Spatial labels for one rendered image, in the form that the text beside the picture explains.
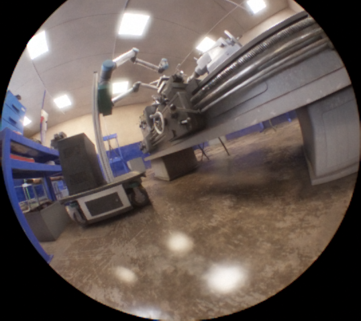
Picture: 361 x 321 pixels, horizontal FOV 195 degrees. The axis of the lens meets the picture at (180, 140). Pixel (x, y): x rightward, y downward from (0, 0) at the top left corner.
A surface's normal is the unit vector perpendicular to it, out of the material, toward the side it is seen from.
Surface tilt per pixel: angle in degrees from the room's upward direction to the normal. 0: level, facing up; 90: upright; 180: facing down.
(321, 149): 90
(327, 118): 90
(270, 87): 90
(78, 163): 90
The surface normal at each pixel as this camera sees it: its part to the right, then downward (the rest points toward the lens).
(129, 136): 0.50, -0.24
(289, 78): -0.80, 0.26
